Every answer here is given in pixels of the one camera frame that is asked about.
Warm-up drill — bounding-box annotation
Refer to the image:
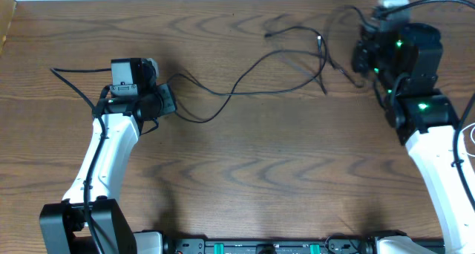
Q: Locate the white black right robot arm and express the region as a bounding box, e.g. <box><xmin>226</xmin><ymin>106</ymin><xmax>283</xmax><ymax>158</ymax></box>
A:
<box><xmin>352</xmin><ymin>5</ymin><xmax>474</xmax><ymax>253</ymax></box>

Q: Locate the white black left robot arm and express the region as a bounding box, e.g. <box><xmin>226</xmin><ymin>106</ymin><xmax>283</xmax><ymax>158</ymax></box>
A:
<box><xmin>39</xmin><ymin>58</ymin><xmax>177</xmax><ymax>253</ymax></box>

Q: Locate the white usb cable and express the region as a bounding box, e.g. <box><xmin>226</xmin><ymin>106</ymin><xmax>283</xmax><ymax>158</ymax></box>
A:
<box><xmin>465</xmin><ymin>122</ymin><xmax>475</xmax><ymax>147</ymax></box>

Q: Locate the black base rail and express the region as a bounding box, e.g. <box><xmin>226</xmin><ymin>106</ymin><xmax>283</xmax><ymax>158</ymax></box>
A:
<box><xmin>133</xmin><ymin>229</ymin><xmax>446</xmax><ymax>254</ymax></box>

